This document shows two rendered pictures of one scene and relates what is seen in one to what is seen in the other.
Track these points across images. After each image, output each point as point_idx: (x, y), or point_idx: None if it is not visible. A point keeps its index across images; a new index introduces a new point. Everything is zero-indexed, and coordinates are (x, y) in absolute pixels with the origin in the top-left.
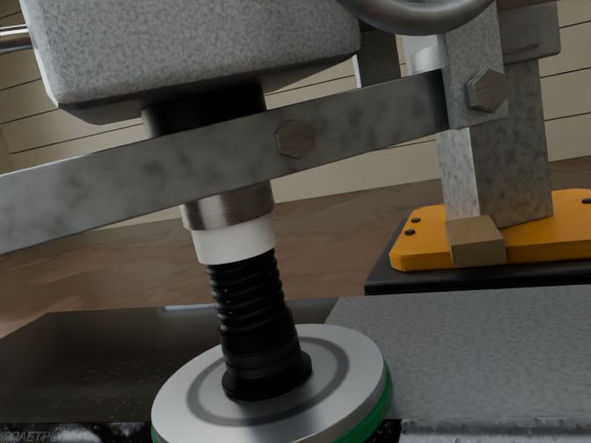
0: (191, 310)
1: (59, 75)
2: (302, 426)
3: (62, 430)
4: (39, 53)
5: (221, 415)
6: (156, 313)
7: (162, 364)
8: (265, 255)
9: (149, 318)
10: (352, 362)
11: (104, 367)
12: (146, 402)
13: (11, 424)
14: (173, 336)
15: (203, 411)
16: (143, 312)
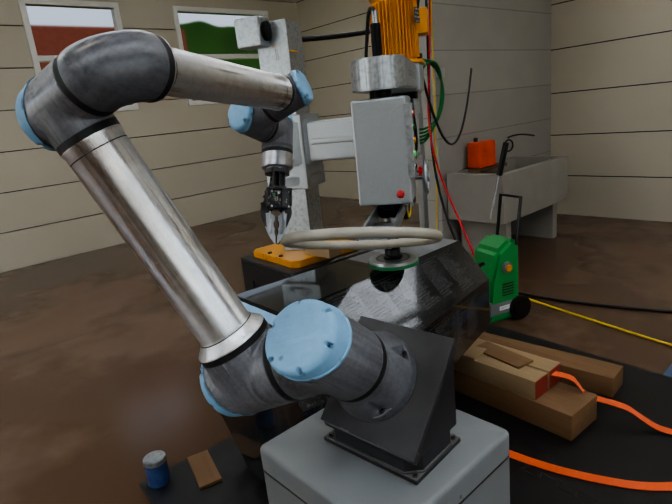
0: (307, 273)
1: (412, 198)
2: (414, 256)
3: (354, 286)
4: (411, 195)
5: (400, 260)
6: (296, 277)
7: (342, 276)
8: None
9: (298, 278)
10: (401, 252)
11: (327, 282)
12: (361, 277)
13: (340, 290)
14: (324, 275)
15: (396, 261)
16: (289, 279)
